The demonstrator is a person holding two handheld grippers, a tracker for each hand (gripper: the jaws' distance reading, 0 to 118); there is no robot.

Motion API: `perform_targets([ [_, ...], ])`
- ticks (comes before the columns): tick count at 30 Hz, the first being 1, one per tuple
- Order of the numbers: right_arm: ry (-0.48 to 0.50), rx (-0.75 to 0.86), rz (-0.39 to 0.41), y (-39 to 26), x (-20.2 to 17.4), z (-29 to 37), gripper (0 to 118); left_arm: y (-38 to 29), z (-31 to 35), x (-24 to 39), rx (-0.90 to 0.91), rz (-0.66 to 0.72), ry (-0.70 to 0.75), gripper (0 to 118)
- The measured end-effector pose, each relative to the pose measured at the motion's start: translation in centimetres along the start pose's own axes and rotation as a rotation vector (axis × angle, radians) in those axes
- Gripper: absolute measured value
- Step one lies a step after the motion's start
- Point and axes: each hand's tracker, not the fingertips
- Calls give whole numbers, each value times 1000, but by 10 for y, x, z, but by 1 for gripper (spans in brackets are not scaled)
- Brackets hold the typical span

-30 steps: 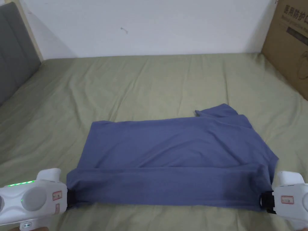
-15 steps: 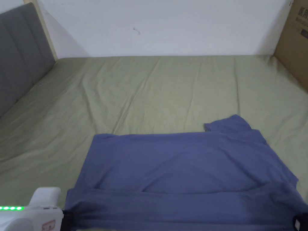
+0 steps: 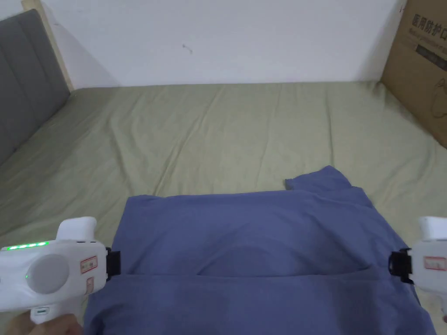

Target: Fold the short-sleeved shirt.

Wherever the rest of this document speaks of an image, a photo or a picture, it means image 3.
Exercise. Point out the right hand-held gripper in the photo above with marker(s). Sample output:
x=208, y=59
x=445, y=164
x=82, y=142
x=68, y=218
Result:
x=431, y=258

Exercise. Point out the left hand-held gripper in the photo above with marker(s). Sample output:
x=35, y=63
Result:
x=49, y=270

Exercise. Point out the dark blue shirt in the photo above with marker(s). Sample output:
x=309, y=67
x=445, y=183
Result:
x=258, y=258

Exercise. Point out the person's left hand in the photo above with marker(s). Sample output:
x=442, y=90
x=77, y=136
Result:
x=52, y=326

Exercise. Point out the grey padded headboard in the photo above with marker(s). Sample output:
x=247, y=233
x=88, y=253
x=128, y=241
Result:
x=26, y=80

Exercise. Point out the brown cardboard carton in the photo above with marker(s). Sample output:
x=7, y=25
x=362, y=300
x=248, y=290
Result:
x=419, y=62

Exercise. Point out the bed with pale green sheet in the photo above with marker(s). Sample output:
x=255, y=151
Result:
x=216, y=132

